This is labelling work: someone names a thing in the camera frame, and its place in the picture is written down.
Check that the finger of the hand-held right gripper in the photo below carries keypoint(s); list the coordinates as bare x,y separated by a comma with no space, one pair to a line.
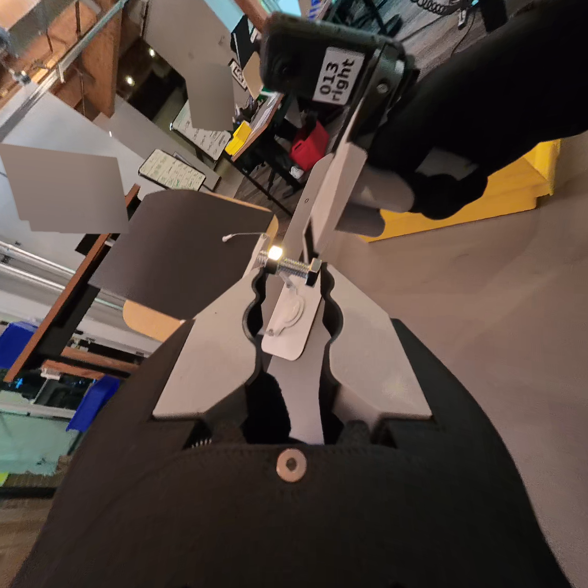
307,202
344,183

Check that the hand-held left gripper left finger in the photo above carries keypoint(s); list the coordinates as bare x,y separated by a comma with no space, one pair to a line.
206,367

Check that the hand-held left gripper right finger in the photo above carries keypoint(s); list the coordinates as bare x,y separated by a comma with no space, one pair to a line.
381,367

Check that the steel hex bolt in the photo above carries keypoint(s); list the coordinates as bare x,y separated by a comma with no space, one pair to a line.
294,266

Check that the yellow storage bin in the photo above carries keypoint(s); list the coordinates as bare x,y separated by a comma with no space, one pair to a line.
514,183

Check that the person's right forearm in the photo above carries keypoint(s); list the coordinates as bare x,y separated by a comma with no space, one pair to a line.
528,55

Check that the person's right hand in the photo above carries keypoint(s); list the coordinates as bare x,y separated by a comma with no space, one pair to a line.
459,128

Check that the red tote basket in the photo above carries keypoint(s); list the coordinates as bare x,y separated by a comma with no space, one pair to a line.
312,147

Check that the small yellow bin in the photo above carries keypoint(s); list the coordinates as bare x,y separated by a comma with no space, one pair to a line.
239,138

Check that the blue storage bin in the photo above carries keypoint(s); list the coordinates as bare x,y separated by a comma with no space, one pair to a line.
16,342
92,404

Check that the whiteboard with handwriting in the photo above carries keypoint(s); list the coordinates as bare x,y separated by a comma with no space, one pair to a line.
202,133
172,170

